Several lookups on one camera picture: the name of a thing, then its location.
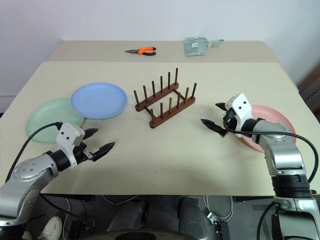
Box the pink plastic plate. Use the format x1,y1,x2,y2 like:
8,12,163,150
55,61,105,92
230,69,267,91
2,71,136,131
234,104,297,153

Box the clear plastic bag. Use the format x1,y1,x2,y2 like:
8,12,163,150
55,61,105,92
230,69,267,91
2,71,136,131
183,36,225,57

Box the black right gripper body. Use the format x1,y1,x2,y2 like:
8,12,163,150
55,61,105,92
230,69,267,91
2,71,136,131
222,109,238,133

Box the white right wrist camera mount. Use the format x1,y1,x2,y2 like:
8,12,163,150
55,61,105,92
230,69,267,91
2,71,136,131
224,93,253,139

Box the wooden dish rack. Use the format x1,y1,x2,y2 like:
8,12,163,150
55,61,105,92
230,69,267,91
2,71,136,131
133,67,198,129

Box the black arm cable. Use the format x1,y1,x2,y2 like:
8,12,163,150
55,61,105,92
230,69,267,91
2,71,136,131
222,119,317,183
4,121,63,183

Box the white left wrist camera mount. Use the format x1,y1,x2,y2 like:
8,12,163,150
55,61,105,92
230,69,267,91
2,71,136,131
55,122,85,167

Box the orange-handled pliers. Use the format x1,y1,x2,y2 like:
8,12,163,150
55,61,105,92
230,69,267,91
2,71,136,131
124,46,157,56

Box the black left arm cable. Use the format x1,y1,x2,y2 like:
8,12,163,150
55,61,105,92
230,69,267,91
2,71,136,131
4,121,63,183

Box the dark rounded robot leg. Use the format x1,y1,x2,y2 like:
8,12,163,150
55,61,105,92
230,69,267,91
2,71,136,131
177,196,217,240

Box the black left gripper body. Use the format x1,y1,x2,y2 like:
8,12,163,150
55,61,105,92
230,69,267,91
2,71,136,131
73,142,97,164

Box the white shoe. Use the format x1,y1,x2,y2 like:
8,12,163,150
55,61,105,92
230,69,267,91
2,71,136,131
22,215,63,240

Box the blue plastic plate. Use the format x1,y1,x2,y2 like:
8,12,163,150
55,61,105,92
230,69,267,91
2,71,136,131
70,82,128,120

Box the green plastic plate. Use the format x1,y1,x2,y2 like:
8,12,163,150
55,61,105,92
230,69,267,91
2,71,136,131
25,97,85,145

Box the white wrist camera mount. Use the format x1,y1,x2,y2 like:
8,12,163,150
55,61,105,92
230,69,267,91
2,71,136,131
224,93,253,139
55,122,85,167

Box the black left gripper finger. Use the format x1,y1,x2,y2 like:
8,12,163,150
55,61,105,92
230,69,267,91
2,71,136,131
83,128,99,142
92,141,116,162

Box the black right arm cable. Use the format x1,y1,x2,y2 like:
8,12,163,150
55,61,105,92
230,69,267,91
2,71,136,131
222,119,317,183

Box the dark red chair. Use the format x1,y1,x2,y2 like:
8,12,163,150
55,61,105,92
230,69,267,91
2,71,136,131
297,64,320,121

